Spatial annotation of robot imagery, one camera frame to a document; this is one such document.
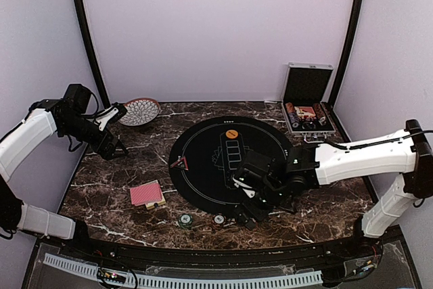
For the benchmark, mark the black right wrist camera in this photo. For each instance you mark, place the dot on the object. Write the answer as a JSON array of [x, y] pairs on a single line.
[[252, 170]]

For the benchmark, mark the right black frame post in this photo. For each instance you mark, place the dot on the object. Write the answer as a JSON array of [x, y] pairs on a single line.
[[346, 51]]

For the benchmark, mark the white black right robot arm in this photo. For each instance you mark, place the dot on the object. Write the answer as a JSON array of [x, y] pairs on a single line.
[[406, 152]]

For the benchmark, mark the black front table rail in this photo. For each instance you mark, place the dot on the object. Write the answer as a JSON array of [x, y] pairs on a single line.
[[323, 254]]

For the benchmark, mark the left black frame post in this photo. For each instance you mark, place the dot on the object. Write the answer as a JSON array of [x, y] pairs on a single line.
[[90, 51]]

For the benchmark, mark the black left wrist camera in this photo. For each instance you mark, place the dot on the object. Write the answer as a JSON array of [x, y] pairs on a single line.
[[78, 97]]

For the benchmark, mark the white slotted cable duct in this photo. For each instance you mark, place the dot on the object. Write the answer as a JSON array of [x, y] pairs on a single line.
[[128, 279]]

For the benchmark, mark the round black poker mat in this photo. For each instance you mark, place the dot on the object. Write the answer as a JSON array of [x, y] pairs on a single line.
[[212, 159]]

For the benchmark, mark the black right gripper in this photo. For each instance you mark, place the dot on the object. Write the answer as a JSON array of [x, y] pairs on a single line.
[[252, 210]]

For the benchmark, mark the orange dealer button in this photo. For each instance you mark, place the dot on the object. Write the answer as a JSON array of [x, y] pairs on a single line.
[[231, 134]]

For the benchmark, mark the floral patterned ceramic bowl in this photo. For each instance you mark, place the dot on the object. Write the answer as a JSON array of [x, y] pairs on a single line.
[[140, 111]]

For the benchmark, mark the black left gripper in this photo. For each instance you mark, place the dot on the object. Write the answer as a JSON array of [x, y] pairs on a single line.
[[106, 143]]

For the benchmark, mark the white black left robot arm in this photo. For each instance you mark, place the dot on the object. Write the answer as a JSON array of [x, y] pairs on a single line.
[[64, 118]]

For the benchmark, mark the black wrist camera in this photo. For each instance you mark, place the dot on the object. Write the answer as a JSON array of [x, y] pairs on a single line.
[[78, 97], [252, 170]]

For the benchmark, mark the brown poker chip stack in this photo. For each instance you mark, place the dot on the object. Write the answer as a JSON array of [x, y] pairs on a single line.
[[218, 220]]

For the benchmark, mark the red playing card deck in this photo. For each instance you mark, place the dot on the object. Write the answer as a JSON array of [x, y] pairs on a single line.
[[146, 194]]

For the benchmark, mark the black frame post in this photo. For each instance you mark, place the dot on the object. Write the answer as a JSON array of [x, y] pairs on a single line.
[[90, 51], [346, 51]]

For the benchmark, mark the aluminium poker chip case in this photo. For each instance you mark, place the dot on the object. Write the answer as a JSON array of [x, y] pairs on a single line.
[[302, 101]]

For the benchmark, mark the green poker chip stack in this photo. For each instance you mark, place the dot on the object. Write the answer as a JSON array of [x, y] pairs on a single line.
[[185, 221]]

